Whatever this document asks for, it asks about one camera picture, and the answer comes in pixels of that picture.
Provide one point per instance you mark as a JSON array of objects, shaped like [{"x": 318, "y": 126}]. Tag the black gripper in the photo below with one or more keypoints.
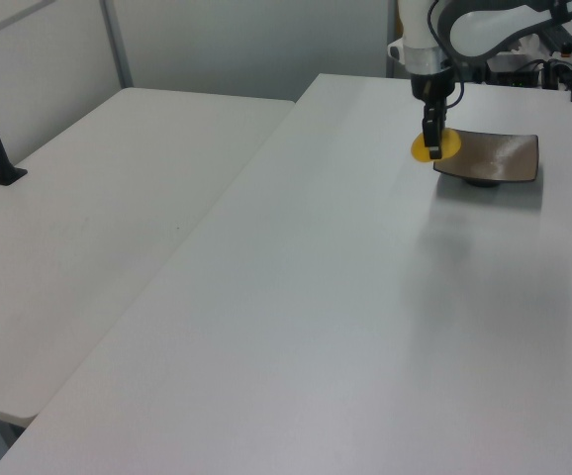
[{"x": 431, "y": 85}]

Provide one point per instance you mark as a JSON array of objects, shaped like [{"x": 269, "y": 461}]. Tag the yellow round disc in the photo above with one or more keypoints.
[{"x": 447, "y": 146}]

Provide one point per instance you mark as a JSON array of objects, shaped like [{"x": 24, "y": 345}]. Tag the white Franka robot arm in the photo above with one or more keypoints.
[{"x": 456, "y": 29}]

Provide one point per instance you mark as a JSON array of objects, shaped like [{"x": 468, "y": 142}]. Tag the brown square ceramic plate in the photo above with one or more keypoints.
[{"x": 494, "y": 157}]

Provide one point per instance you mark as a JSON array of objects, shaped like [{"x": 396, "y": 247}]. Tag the black electronics box green lights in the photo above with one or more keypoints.
[{"x": 518, "y": 77}]

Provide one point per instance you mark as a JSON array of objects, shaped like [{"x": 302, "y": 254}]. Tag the white tissue box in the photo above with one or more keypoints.
[{"x": 516, "y": 52}]

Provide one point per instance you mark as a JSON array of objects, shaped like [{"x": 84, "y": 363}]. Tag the emergency stop button box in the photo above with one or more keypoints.
[{"x": 567, "y": 49}]

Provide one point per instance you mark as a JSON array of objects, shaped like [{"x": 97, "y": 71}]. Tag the grey partition frame post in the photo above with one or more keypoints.
[{"x": 118, "y": 44}]

